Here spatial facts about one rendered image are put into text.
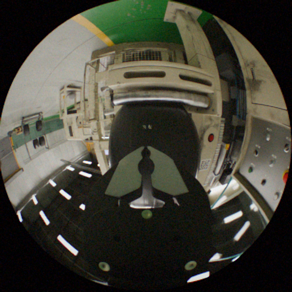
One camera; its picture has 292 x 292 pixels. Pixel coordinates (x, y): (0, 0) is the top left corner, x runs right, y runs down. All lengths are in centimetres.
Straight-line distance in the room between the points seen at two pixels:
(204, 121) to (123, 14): 107
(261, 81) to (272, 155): 32
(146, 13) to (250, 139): 117
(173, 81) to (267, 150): 53
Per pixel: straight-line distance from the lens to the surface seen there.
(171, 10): 104
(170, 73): 29
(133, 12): 105
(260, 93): 55
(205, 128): 45
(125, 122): 24
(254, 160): 60
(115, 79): 29
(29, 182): 1165
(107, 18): 109
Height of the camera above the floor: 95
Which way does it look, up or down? 21 degrees up
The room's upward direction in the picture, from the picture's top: 178 degrees clockwise
